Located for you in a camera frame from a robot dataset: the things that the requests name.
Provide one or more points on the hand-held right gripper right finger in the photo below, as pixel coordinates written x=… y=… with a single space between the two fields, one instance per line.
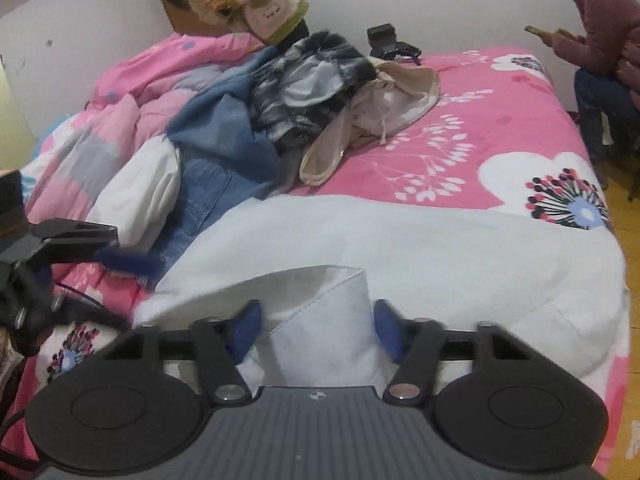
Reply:
x=387 y=334

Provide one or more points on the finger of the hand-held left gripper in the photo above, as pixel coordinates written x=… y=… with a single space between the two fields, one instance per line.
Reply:
x=75 y=235
x=30 y=310

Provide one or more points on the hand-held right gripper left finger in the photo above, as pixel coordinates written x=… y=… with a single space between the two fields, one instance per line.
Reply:
x=247 y=331

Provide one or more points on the white sweatshirt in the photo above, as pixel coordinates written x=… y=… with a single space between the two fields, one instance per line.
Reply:
x=425 y=270

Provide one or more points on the white garment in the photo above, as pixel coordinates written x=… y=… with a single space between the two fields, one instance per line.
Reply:
x=145 y=195

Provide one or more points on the pink teal patchwork quilt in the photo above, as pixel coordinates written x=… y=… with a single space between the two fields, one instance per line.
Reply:
x=100 y=125

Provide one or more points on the blue denim jacket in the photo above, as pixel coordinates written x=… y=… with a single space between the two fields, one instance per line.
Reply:
x=215 y=195

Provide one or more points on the black white plaid shirt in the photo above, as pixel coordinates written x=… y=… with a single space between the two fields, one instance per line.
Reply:
x=280 y=120

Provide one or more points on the pink floral blanket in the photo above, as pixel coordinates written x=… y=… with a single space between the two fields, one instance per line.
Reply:
x=475 y=125

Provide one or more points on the beige garment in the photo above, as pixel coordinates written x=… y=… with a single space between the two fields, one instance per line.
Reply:
x=400 y=95

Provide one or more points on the pale grey garment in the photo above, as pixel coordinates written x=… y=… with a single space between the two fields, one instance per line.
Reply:
x=310 y=85

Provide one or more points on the black device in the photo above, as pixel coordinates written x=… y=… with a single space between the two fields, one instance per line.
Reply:
x=387 y=42

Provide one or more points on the mobile phone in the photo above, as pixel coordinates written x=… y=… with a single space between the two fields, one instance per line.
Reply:
x=533 y=31

